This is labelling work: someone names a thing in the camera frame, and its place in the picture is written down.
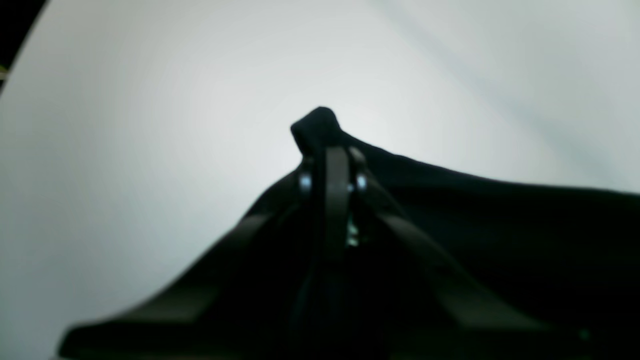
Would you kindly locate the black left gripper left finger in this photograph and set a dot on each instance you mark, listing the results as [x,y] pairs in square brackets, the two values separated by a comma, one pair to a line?
[272,288]

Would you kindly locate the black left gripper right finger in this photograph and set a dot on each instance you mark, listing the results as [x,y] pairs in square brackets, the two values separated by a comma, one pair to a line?
[467,320]

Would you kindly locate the black T-shirt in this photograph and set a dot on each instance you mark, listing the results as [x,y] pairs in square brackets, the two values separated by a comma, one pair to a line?
[565,255]

